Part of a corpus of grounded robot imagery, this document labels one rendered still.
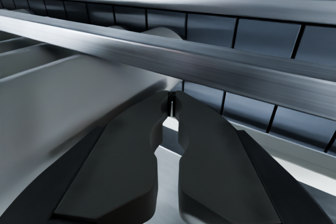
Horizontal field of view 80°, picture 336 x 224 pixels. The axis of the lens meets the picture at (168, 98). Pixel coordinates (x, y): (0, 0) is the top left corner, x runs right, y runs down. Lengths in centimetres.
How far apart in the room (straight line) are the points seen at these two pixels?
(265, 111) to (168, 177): 16
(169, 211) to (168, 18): 27
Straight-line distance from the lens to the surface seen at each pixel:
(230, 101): 17
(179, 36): 16
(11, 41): 21
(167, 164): 26
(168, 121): 17
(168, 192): 31
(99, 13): 23
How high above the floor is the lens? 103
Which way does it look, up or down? 46 degrees down
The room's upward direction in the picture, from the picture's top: 129 degrees counter-clockwise
